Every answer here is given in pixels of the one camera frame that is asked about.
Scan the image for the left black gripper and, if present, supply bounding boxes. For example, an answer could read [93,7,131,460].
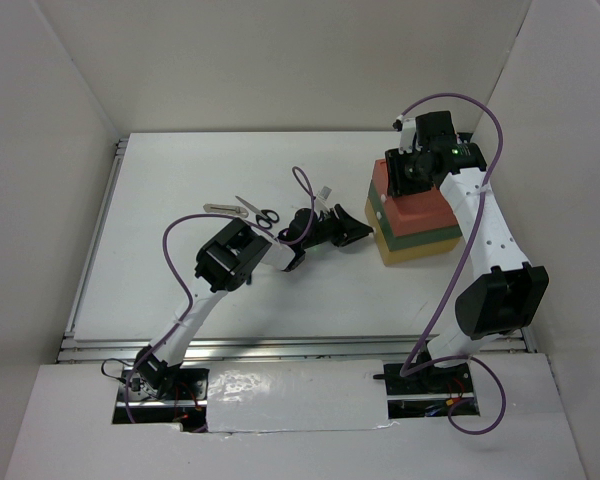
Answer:
[302,203,372,250]

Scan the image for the yellow bottom drawer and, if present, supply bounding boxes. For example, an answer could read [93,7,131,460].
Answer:
[365,199,460,266]

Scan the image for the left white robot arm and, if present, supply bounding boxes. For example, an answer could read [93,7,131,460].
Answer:
[132,204,373,399]

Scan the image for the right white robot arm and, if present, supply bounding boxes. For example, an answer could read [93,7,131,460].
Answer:
[385,111,549,392]

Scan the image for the red top drawer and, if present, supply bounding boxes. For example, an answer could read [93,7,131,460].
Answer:
[372,160,457,236]

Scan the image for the green middle drawer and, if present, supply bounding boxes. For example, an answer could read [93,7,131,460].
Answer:
[368,182,462,252]

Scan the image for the white foam board cover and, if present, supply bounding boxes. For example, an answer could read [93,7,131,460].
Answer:
[206,360,390,433]

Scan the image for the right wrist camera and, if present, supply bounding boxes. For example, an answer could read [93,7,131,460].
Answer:
[392,115,417,153]

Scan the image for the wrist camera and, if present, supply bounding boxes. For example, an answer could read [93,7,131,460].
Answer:
[392,115,417,153]
[314,186,332,215]

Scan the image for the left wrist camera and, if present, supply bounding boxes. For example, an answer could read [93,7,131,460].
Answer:
[314,186,332,215]

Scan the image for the black handled scissors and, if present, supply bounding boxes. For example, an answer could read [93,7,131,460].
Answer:
[235,195,280,230]

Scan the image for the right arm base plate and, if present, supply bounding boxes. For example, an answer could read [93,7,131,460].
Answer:
[372,363,474,399]

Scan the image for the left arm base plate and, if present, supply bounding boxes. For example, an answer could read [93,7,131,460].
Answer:
[128,368,210,407]

